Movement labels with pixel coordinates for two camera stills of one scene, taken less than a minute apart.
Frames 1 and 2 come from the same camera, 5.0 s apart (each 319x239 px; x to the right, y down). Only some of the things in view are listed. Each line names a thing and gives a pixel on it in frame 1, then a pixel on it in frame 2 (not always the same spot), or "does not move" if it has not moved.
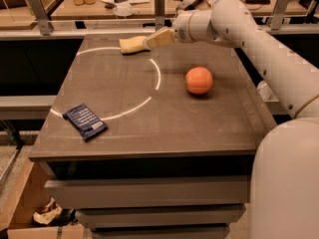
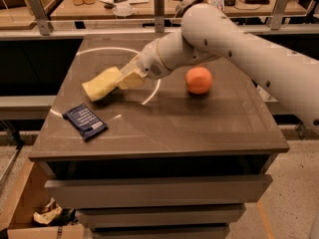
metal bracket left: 40,13 does not move
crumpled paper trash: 51,212 does not move
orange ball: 198,80 does not move
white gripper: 180,27 → 150,61
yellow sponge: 133,45 → 103,84
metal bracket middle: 159,10 does not move
